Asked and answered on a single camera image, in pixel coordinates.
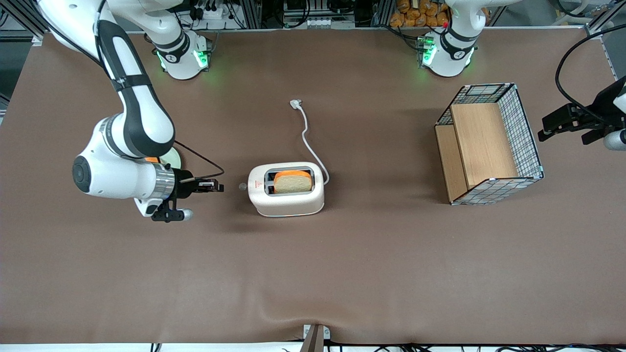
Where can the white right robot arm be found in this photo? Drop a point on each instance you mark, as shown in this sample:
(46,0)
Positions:
(142,122)

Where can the pile of orange bread rolls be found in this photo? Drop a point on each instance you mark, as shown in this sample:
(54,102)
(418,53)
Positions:
(415,13)

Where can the right wrist camera silver lens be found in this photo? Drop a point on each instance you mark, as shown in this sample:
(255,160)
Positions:
(185,214)

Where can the bread slice with orange crust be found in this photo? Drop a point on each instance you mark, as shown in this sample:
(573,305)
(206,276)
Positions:
(292,183)

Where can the small green-lit circuit board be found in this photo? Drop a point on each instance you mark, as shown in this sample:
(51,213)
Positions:
(426,51)

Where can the white power strip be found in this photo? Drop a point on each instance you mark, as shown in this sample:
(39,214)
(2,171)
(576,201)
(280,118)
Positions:
(211,12)

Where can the pale green round plate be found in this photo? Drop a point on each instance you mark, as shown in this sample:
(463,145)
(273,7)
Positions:
(174,157)

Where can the light wooden shelf board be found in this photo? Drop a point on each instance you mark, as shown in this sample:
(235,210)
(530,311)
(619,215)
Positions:
(481,142)

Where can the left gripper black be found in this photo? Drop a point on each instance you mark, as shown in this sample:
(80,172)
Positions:
(597,108)

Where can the aluminium frame strut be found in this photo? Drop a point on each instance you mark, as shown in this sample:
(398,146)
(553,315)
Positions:
(604,17)

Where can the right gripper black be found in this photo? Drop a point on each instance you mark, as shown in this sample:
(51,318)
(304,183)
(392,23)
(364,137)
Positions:
(184,183)

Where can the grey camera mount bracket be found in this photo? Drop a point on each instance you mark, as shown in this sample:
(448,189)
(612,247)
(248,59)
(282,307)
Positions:
(314,342)

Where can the wrist camera silver lens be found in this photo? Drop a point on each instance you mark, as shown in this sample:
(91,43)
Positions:
(185,214)
(615,141)

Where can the left wrist camera silver lens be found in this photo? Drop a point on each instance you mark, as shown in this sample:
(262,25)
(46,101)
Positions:
(615,141)

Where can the white two-slot toaster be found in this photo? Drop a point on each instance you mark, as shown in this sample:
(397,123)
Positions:
(288,204)

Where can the brown table mat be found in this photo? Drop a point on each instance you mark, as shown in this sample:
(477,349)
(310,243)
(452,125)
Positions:
(313,274)

